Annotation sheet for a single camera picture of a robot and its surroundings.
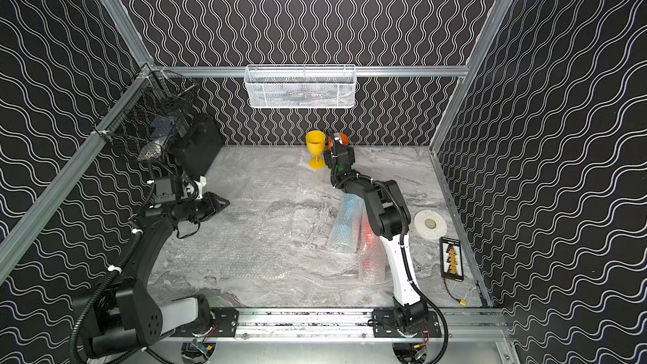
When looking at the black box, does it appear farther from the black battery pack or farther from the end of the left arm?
the black battery pack

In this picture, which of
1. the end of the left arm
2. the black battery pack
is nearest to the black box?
the end of the left arm

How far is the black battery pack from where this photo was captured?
33.4 inches
